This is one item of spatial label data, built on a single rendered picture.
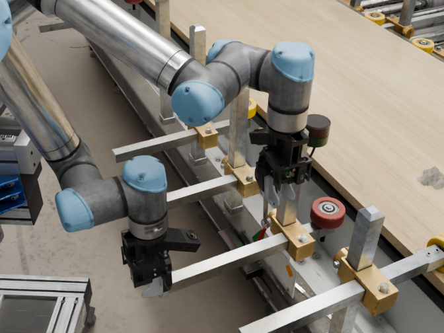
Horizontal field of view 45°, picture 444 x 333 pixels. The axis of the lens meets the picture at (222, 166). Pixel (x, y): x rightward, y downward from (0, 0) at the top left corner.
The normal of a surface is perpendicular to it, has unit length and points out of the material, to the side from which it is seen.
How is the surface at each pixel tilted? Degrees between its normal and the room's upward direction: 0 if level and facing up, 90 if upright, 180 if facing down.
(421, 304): 90
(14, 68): 85
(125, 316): 0
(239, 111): 90
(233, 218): 0
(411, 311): 90
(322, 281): 0
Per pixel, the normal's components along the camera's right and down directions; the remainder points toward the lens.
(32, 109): 0.37, 0.60
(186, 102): -0.48, 0.53
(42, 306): 0.03, -0.79
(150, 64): -0.29, 0.22
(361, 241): -0.89, 0.26
